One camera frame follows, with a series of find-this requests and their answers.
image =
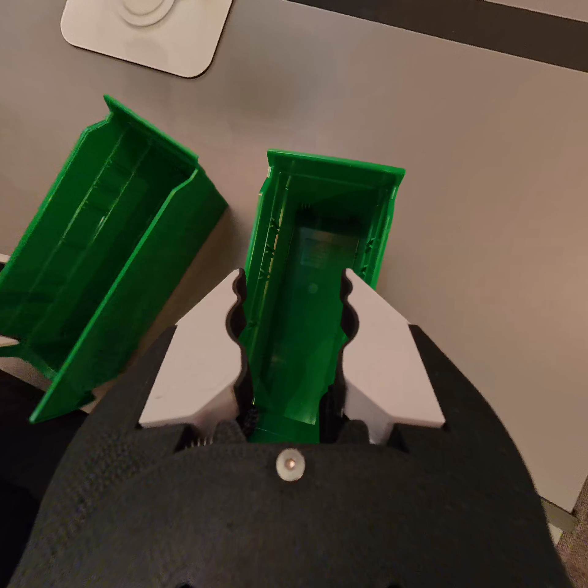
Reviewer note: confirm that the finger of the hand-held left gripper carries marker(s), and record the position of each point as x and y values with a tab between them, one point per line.
7	342

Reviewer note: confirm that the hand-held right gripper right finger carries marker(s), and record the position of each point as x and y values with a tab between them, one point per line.
390	367

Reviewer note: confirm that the green plastic bin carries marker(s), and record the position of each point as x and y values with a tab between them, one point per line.
115	257
298	321

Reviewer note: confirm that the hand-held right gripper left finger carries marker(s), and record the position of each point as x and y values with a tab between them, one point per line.
197	358

